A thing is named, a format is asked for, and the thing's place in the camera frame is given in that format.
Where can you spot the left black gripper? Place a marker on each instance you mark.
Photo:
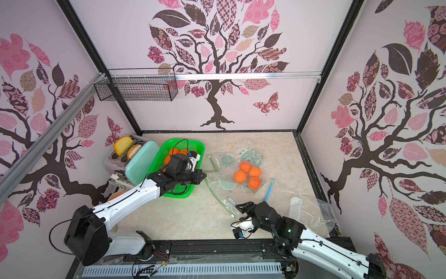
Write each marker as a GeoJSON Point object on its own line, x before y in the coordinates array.
{"type": "Point", "coordinates": [197, 179]}

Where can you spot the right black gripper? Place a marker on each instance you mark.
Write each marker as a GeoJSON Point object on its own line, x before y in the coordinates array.
{"type": "Point", "coordinates": [254, 210]}

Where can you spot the orange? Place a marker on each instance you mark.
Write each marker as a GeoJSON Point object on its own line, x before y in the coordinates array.
{"type": "Point", "coordinates": [184, 152]}
{"type": "Point", "coordinates": [167, 160]}
{"type": "Point", "coordinates": [174, 151]}

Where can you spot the green zip bag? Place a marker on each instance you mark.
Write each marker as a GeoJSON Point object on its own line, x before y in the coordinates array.
{"type": "Point", "coordinates": [246, 151]}
{"type": "Point", "coordinates": [220, 181]}

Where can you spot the blue zip clear bag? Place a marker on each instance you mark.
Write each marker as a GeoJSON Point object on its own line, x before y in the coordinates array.
{"type": "Point", "coordinates": [314, 213]}

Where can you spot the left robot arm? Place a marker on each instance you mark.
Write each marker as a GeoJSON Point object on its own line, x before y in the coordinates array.
{"type": "Point", "coordinates": [90, 237]}

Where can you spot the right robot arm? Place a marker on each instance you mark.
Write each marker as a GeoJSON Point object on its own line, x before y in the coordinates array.
{"type": "Point", "coordinates": [293, 239]}

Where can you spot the green plastic basket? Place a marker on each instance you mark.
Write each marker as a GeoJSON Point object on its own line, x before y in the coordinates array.
{"type": "Point", "coordinates": [169, 187]}

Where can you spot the mint green toaster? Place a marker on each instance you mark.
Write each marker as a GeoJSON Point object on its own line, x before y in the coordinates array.
{"type": "Point", "coordinates": [130, 173]}

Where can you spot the orange toast slice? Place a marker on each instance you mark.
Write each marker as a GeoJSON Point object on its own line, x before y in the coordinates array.
{"type": "Point", "coordinates": [133, 151]}

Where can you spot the yellow bread slice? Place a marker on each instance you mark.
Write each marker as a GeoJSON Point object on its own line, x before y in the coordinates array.
{"type": "Point", "coordinates": [123, 144]}

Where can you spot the pink ceramic mug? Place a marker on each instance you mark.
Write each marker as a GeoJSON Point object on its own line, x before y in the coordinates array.
{"type": "Point", "coordinates": [115, 195]}

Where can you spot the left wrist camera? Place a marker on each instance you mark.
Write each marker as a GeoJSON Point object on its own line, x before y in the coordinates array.
{"type": "Point", "coordinates": [194, 158]}

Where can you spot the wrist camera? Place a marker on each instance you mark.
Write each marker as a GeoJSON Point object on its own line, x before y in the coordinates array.
{"type": "Point", "coordinates": [243, 228]}
{"type": "Point", "coordinates": [194, 158]}

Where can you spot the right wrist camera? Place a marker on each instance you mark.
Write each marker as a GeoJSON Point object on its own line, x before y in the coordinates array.
{"type": "Point", "coordinates": [243, 228]}

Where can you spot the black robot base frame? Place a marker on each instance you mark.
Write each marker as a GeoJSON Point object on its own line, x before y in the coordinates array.
{"type": "Point", "coordinates": [216, 251]}

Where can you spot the black wire wall basket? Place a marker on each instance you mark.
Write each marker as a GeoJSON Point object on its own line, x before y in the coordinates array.
{"type": "Point", "coordinates": [139, 84]}

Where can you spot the aluminium rail back wall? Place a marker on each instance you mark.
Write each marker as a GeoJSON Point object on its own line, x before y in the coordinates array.
{"type": "Point", "coordinates": [245, 76]}

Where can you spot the aluminium rail wall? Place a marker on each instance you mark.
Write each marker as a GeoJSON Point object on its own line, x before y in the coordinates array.
{"type": "Point", "coordinates": [245, 76]}
{"type": "Point", "coordinates": [21, 168]}

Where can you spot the white slotted cable duct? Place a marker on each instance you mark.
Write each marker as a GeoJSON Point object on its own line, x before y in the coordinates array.
{"type": "Point", "coordinates": [179, 270]}

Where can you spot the aluminium rail left wall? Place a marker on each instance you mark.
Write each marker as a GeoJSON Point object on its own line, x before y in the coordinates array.
{"type": "Point", "coordinates": [21, 168]}

